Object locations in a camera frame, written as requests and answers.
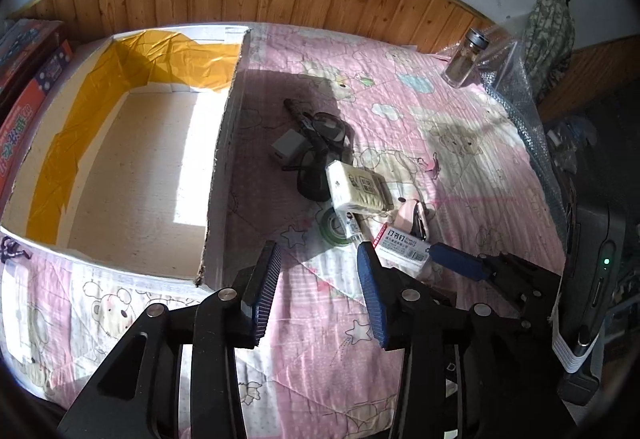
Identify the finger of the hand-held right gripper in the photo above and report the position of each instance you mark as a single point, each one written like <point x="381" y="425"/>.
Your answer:
<point x="457" y="261"/>

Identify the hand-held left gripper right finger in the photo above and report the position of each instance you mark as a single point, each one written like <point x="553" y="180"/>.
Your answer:
<point x="372" y="289"/>

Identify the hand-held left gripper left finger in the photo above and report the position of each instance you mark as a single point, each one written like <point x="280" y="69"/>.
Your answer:
<point x="265" y="289"/>

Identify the red and white staple box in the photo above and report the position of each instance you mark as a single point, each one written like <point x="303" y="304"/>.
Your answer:
<point x="400" y="244"/>

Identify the gold tin box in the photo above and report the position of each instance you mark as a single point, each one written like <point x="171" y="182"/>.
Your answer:
<point x="352" y="225"/>

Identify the pink stapler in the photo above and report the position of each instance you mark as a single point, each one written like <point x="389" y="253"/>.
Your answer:
<point x="407" y="216"/>

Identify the green tape roll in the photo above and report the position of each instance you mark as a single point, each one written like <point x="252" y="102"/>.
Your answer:
<point x="330" y="229"/>

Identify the cream tissue pack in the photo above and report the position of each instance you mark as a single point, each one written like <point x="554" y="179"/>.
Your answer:
<point x="355" y="186"/>

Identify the white box with yellow tape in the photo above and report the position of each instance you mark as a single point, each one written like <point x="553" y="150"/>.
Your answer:
<point x="140" y="159"/>

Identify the pink printed blanket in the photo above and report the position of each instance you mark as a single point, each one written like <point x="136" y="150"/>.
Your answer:
<point x="450" y="169"/>

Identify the grey charger block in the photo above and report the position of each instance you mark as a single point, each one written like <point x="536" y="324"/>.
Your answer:
<point x="287" y="146"/>

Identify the clear bubble wrap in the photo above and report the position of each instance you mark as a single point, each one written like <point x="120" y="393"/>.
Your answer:
<point x="515" y="104"/>

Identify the black glasses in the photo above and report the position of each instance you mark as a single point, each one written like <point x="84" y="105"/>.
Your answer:
<point x="327" y="124"/>

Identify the glass jar with metal lid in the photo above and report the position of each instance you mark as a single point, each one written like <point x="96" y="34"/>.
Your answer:
<point x="462" y="61"/>

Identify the camouflage cloth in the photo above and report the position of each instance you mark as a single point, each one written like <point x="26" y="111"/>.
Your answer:
<point x="547" y="29"/>

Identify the long red toy box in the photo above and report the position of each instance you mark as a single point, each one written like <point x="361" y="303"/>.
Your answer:
<point x="25" y="119"/>

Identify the robot picture toy box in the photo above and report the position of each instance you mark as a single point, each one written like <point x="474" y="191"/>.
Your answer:
<point x="25" y="41"/>

